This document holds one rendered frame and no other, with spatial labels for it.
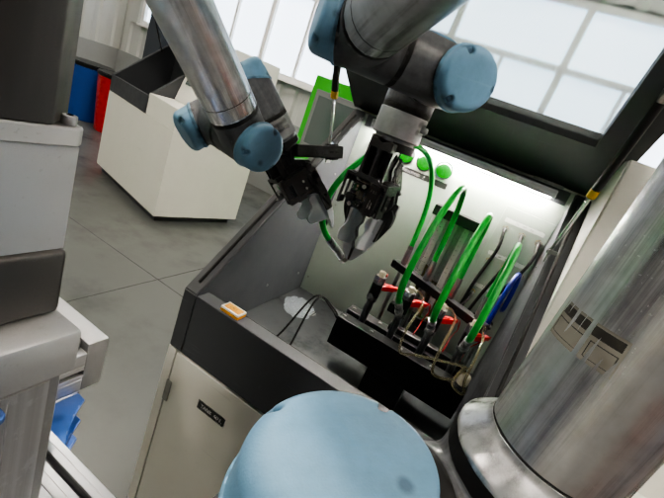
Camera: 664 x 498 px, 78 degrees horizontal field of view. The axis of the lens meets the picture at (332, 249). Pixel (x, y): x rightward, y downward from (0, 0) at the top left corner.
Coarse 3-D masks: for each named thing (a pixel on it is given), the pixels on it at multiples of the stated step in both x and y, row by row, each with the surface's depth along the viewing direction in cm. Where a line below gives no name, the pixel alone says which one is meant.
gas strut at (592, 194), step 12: (660, 108) 71; (648, 120) 73; (636, 132) 75; (624, 144) 77; (624, 156) 78; (612, 168) 80; (600, 180) 82; (588, 192) 85; (600, 192) 84; (576, 216) 88; (564, 228) 91; (552, 252) 95
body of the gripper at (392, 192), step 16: (384, 144) 59; (400, 144) 61; (368, 160) 62; (384, 160) 62; (352, 176) 64; (368, 176) 61; (384, 176) 62; (352, 192) 64; (368, 192) 62; (384, 192) 60; (400, 192) 67; (368, 208) 62; (384, 208) 65
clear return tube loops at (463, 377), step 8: (416, 312) 92; (408, 328) 89; (448, 336) 88; (400, 344) 89; (480, 344) 88; (400, 352) 89; (440, 352) 86; (440, 360) 92; (472, 360) 84; (432, 368) 86; (464, 368) 92; (440, 376) 88; (456, 376) 90; (464, 376) 84; (464, 384) 84; (456, 392) 86; (464, 392) 84
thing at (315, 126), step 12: (324, 84) 372; (312, 96) 380; (324, 96) 373; (348, 96) 360; (312, 108) 380; (324, 108) 373; (336, 108) 367; (348, 108) 360; (312, 120) 381; (324, 120) 375; (336, 120) 368; (300, 132) 391; (312, 132) 383; (324, 132) 376; (312, 144) 384
